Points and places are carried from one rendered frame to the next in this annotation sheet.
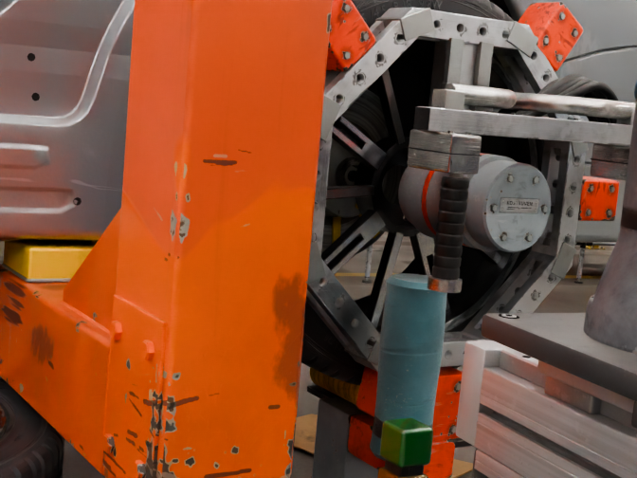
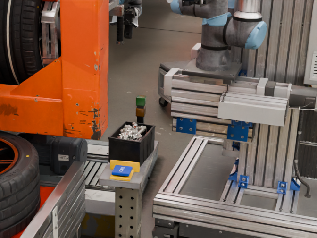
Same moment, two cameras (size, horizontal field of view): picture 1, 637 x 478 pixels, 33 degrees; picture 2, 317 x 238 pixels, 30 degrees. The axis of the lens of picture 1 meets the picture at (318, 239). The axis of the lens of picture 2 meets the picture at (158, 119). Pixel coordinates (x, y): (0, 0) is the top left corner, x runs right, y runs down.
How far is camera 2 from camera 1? 189 cm
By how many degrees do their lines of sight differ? 49
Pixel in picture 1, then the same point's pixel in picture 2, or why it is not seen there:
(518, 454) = (185, 94)
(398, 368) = not seen: hidden behind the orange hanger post
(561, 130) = (110, 7)
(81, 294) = (26, 90)
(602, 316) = (207, 66)
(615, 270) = (207, 57)
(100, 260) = (38, 80)
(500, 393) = (178, 84)
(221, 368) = (103, 97)
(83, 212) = not seen: outside the picture
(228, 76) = (102, 27)
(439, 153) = not seen: hidden behind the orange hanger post
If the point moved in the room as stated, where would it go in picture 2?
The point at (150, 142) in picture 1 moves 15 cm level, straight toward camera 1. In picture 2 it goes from (78, 46) to (108, 53)
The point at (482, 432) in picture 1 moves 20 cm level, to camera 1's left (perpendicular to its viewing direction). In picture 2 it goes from (173, 92) to (141, 103)
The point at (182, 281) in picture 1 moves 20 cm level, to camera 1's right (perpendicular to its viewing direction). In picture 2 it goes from (99, 80) to (134, 70)
